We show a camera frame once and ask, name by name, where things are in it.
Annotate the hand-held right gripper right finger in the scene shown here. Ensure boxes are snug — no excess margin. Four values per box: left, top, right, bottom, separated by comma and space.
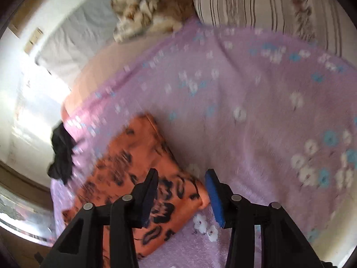
204, 169, 321, 268

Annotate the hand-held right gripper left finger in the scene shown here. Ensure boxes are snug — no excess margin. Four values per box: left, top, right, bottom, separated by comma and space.
40, 168, 159, 268

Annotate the orange black floral blouse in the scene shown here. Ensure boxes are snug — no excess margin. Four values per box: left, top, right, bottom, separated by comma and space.
62, 113, 210, 259

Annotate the black crumpled cloth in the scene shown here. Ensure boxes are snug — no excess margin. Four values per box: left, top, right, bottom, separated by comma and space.
47, 121, 77, 185

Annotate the purple floral blanket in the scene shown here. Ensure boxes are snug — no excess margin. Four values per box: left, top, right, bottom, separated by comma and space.
50, 19, 357, 268

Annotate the wooden door with patterned glass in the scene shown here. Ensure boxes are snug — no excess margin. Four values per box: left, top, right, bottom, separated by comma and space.
0, 159, 56, 268

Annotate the pink mattress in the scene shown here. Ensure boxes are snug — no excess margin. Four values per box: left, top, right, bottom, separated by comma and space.
60, 38, 185, 120

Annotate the grey pillow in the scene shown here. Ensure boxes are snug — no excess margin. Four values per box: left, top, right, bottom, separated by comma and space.
35, 0, 119, 83

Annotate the cream floral crumpled cloth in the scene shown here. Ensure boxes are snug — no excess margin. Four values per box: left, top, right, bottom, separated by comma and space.
112, 0, 196, 44

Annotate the striped floral bolster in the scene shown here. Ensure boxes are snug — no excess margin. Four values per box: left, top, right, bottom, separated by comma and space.
190, 0, 357, 70

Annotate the beige light switch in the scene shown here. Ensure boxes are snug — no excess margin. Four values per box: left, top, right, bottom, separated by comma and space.
24, 27, 44, 54

